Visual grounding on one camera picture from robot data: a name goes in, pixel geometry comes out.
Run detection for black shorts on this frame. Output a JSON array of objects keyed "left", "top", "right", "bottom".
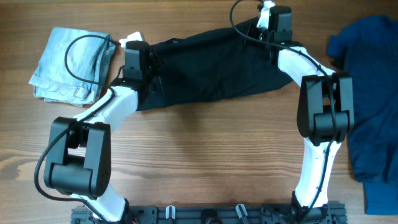
[{"left": 138, "top": 28, "right": 292, "bottom": 111}]

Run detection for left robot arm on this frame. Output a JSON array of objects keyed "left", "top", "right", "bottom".
[{"left": 34, "top": 40, "right": 156, "bottom": 223}]

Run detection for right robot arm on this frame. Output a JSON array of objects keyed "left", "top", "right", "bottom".
[{"left": 247, "top": 1, "right": 354, "bottom": 223}]

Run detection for folded light blue jeans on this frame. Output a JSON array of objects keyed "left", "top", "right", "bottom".
[{"left": 29, "top": 27, "right": 116, "bottom": 106}]

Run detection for dark blue garment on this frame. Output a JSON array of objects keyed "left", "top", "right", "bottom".
[{"left": 327, "top": 16, "right": 397, "bottom": 215}]

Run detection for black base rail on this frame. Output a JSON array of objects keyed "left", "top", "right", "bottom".
[{"left": 70, "top": 203, "right": 348, "bottom": 224}]

